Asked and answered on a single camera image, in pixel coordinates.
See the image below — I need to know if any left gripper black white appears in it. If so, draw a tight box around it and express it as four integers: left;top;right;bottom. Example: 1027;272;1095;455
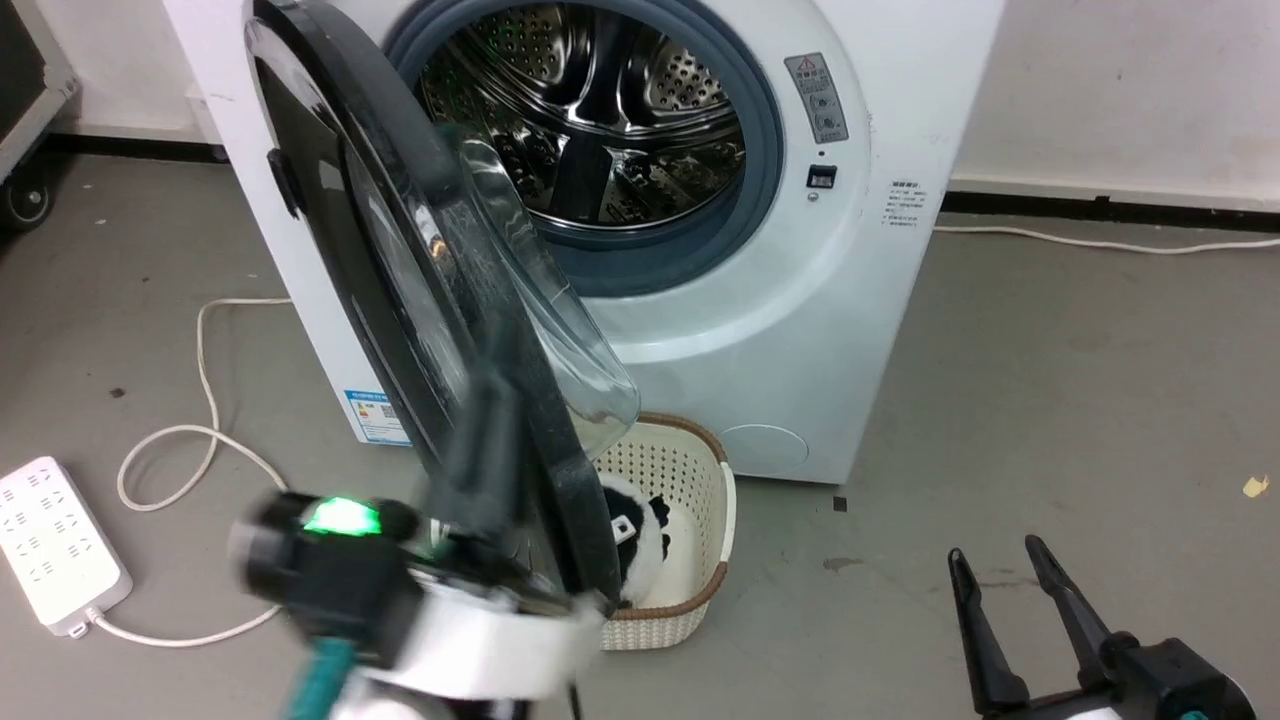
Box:
228;368;607;703

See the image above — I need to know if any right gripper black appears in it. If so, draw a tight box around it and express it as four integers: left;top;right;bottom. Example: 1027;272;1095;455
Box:
947;534;1260;720

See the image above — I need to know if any black round glass washer door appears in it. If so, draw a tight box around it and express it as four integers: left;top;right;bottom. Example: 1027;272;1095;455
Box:
243;0;642;613

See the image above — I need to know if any white front-load washing machine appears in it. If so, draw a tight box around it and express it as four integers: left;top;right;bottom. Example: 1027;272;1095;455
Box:
163;0;1006;487

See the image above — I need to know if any grey rubber door gasket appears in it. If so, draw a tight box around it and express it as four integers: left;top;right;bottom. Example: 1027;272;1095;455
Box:
384;0;787;299

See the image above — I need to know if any blue energy label sticker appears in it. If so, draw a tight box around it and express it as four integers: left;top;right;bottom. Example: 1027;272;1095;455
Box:
344;387;412;447

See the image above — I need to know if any black and white panda toy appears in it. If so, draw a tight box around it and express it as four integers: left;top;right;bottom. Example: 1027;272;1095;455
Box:
598;474;673;609

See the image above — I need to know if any cream woven laundry basket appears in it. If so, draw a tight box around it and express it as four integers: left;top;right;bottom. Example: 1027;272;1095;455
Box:
588;412;739;652

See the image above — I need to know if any steel perforated washer drum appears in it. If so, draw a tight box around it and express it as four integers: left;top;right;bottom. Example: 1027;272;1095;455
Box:
415;0;751;234

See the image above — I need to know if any small text label sticker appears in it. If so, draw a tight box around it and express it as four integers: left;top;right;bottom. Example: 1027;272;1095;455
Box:
882;179;930;232

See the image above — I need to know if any white power strip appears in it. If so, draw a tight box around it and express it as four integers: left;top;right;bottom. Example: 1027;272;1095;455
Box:
0;456;134;639

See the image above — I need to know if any grey warning sticker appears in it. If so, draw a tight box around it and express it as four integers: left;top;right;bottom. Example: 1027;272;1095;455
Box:
783;52;851;145

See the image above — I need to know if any black wheeled equipment case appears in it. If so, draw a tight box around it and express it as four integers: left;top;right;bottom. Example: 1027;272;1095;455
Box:
0;0;82;234

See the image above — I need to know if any teal left arm cable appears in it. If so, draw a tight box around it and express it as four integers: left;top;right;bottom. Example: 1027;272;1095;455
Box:
282;638;353;720

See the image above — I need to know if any white power strip cable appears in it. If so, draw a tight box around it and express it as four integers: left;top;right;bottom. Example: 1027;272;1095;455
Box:
92;296;297;649

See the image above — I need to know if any white cable along wall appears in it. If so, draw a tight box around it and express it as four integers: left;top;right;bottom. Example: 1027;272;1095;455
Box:
932;223;1280;256

